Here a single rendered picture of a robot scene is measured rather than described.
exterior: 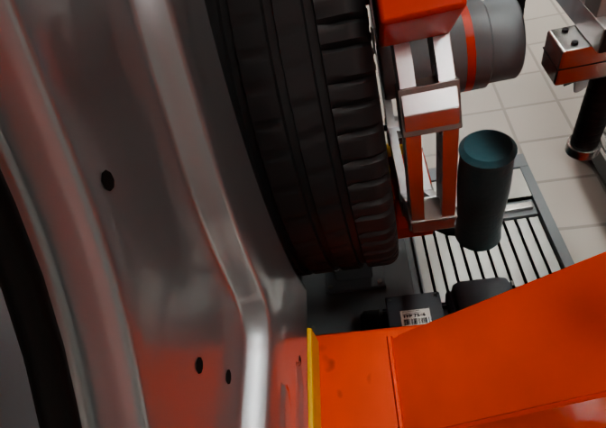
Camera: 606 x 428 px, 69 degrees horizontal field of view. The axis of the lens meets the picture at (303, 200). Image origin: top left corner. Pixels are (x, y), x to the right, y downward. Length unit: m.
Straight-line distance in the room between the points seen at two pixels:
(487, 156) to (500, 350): 0.33
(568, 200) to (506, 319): 1.16
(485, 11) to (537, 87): 1.37
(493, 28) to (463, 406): 0.52
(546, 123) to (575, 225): 0.48
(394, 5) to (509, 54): 0.36
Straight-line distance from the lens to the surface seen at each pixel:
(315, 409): 0.60
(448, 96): 0.51
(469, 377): 0.58
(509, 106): 2.00
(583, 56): 0.62
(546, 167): 1.78
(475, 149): 0.77
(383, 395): 0.63
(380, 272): 1.21
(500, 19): 0.75
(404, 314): 0.94
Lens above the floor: 1.29
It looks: 49 degrees down
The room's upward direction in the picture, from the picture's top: 20 degrees counter-clockwise
